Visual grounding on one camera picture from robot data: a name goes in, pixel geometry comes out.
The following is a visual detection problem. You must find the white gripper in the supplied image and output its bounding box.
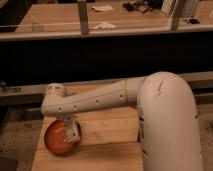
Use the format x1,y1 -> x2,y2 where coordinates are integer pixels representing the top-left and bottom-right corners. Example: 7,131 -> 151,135
64,118 -> 80,143

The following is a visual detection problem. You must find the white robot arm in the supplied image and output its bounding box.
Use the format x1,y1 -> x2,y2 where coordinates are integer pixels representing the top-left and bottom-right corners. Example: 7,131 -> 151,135
41,72 -> 204,171

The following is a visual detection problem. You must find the black barrier panel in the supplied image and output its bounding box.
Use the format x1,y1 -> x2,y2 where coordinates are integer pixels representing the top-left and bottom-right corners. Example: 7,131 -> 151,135
0,31 -> 213,86

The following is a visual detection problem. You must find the crumpled white paper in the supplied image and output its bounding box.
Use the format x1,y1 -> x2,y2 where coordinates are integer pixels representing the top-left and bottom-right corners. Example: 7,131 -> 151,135
93,22 -> 116,29

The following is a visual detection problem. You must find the white paper sheet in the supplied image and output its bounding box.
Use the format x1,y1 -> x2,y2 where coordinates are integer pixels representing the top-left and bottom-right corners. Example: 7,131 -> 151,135
92,5 -> 113,12

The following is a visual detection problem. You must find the metal rail frame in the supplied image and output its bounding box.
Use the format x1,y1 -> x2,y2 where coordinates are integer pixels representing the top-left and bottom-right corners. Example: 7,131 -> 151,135
0,71 -> 213,106

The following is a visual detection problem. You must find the grey metal post left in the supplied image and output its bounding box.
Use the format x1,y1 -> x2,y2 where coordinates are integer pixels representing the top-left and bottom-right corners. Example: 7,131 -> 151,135
77,0 -> 89,34

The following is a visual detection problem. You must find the grey metal post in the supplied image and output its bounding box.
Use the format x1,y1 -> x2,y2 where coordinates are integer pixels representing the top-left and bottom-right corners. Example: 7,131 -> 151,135
77,0 -> 89,34
170,0 -> 186,30

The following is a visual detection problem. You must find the black cable bundle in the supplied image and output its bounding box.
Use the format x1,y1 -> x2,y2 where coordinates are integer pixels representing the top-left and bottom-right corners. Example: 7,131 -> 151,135
122,0 -> 151,14

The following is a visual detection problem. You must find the grey metal post right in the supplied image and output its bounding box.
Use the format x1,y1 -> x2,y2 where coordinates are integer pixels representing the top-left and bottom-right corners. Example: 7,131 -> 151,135
170,0 -> 186,30

